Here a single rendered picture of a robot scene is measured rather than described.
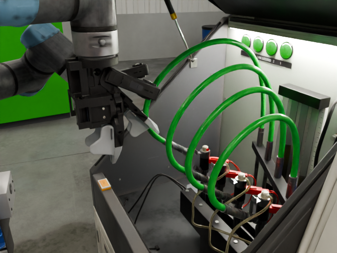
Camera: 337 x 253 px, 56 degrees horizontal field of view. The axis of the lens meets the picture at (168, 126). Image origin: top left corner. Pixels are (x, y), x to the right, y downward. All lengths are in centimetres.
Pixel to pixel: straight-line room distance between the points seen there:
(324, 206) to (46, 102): 376
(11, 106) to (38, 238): 207
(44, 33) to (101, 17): 23
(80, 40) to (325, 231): 53
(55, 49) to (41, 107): 346
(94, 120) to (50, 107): 362
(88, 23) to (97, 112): 15
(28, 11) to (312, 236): 60
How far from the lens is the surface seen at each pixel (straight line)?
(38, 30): 74
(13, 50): 399
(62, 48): 73
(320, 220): 67
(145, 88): 59
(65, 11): 50
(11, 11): 47
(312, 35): 91
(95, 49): 53
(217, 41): 81
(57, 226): 249
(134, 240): 88
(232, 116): 125
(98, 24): 53
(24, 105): 414
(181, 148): 85
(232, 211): 69
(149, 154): 120
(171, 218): 113
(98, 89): 57
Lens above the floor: 155
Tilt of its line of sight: 24 degrees down
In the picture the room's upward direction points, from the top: straight up
